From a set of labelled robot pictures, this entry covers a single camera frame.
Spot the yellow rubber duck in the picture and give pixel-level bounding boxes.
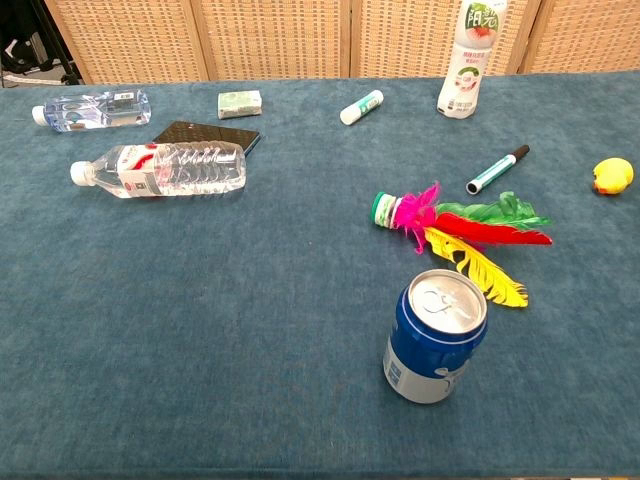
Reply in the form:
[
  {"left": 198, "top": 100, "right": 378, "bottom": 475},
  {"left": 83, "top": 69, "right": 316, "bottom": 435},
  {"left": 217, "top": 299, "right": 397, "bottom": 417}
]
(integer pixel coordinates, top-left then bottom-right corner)
[{"left": 592, "top": 157, "right": 635, "bottom": 197}]

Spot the white green glue stick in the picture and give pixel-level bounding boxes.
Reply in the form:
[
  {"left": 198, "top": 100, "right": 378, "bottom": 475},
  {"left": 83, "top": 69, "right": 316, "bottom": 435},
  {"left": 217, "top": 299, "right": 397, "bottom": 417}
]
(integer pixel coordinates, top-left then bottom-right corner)
[{"left": 339, "top": 89, "right": 385, "bottom": 126}]

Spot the wooden rattan folding screen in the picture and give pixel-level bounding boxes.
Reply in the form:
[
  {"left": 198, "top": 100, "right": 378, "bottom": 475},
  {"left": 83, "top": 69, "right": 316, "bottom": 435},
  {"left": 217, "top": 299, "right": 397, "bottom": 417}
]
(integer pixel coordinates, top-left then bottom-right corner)
[{"left": 43, "top": 0, "right": 640, "bottom": 85}]

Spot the blue and white drink can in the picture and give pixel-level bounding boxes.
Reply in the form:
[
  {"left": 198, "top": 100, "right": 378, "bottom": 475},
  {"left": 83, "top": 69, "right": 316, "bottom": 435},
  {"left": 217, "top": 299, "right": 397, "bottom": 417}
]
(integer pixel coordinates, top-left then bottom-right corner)
[{"left": 382, "top": 268, "right": 489, "bottom": 405}]

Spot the clear water bottle red label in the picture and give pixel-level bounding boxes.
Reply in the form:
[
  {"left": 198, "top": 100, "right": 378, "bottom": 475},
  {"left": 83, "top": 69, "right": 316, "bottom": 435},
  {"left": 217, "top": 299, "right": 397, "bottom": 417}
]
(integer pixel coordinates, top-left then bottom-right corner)
[{"left": 69, "top": 140, "right": 248, "bottom": 200}]

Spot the clear square water bottle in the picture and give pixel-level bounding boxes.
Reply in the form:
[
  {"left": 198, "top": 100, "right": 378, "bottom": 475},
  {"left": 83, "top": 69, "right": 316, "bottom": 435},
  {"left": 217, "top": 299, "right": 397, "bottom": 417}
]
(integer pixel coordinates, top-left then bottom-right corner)
[{"left": 31, "top": 88, "right": 153, "bottom": 134}]

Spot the colourful feather shuttlecock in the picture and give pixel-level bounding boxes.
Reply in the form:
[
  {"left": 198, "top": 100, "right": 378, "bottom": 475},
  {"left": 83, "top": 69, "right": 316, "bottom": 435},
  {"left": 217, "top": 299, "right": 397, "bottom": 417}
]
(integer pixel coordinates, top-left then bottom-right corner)
[{"left": 370, "top": 181, "right": 555, "bottom": 309}]

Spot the white tall drink bottle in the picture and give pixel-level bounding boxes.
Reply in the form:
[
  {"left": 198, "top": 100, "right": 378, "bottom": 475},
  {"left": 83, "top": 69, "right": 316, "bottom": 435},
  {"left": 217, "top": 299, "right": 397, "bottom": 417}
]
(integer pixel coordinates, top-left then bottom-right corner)
[{"left": 436, "top": 0, "right": 509, "bottom": 121}]

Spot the blue table cloth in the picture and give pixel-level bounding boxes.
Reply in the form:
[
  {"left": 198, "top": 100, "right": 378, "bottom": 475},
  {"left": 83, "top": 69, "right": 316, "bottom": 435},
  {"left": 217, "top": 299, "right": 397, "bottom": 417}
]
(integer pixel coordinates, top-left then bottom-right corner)
[{"left": 0, "top": 70, "right": 640, "bottom": 480}]

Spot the green white tissue pack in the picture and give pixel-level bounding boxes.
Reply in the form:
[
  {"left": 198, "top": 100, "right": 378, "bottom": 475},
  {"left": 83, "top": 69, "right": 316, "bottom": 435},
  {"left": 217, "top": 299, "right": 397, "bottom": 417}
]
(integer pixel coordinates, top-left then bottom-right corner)
[{"left": 217, "top": 89, "right": 264, "bottom": 121}]

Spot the green whiteboard marker black cap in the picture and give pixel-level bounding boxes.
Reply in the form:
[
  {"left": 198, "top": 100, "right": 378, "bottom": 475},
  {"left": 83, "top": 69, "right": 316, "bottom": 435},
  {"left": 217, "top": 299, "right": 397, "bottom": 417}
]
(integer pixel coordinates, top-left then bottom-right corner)
[{"left": 465, "top": 144, "right": 531, "bottom": 196}]

